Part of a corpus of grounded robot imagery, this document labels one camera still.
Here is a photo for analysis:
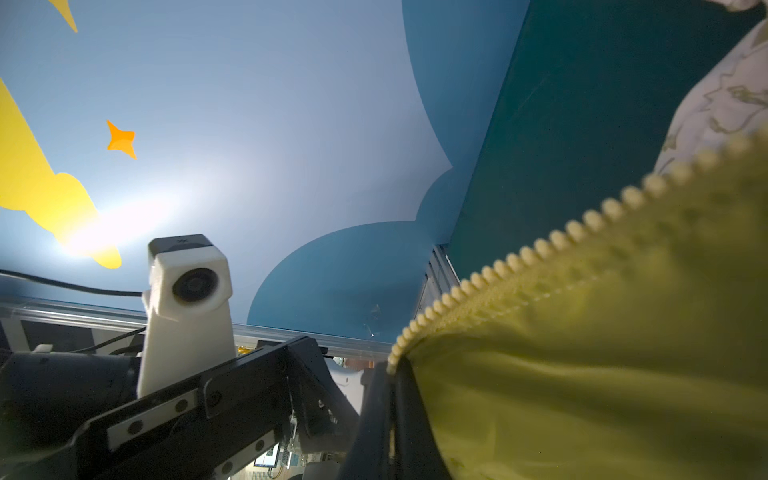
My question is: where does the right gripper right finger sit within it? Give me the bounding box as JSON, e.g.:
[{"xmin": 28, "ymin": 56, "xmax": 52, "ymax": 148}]
[{"xmin": 393, "ymin": 358, "xmax": 451, "ymax": 480}]

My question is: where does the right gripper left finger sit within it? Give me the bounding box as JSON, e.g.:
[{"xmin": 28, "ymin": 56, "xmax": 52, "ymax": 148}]
[{"xmin": 337, "ymin": 362, "xmax": 393, "ymax": 480}]

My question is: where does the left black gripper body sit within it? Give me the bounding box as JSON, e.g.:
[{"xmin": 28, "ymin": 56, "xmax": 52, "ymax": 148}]
[{"xmin": 1, "ymin": 336, "xmax": 359, "ymax": 479}]

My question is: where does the cream green-lined hooded jacket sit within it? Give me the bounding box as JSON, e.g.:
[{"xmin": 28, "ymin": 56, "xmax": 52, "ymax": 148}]
[{"xmin": 387, "ymin": 22, "xmax": 767, "ymax": 479}]

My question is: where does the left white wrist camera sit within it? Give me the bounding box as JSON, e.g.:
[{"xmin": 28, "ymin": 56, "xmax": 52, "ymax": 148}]
[{"xmin": 137, "ymin": 234, "xmax": 237, "ymax": 398}]

